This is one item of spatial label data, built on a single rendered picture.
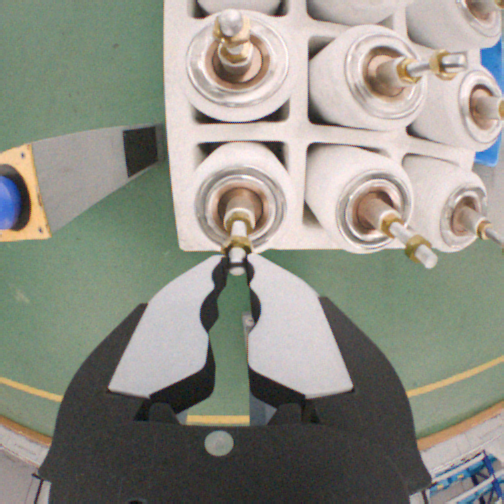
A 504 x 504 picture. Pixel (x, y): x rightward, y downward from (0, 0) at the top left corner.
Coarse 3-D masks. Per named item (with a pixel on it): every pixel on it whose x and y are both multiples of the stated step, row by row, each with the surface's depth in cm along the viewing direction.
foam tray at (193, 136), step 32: (192, 0) 18; (288, 0) 18; (320, 32) 19; (192, 128) 24; (224, 128) 24; (256, 128) 24; (288, 128) 24; (320, 128) 24; (352, 128) 25; (192, 160) 26; (288, 160) 27; (448, 160) 27; (320, 224) 31
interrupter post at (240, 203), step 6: (234, 198) 20; (240, 198) 20; (246, 198) 20; (228, 204) 20; (234, 204) 19; (240, 204) 19; (246, 204) 19; (252, 204) 21; (228, 210) 19; (234, 210) 18; (240, 210) 18; (246, 210) 18; (252, 210) 19; (228, 216) 18; (252, 216) 18; (252, 222) 19
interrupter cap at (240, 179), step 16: (208, 176) 19; (224, 176) 20; (240, 176) 20; (256, 176) 20; (272, 176) 20; (208, 192) 20; (224, 192) 20; (240, 192) 21; (256, 192) 20; (272, 192) 20; (208, 208) 21; (224, 208) 21; (256, 208) 21; (272, 208) 21; (208, 224) 22; (256, 224) 22; (272, 224) 22; (224, 240) 22; (256, 240) 22
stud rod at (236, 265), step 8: (240, 224) 17; (232, 232) 16; (240, 232) 16; (240, 248) 14; (232, 256) 13; (240, 256) 13; (232, 264) 13; (240, 264) 13; (232, 272) 13; (240, 272) 13
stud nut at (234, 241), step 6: (228, 240) 14; (234, 240) 14; (240, 240) 14; (246, 240) 14; (222, 246) 15; (228, 246) 14; (234, 246) 14; (240, 246) 14; (246, 246) 14; (252, 246) 15; (222, 252) 14; (228, 252) 14; (246, 252) 14; (252, 252) 14
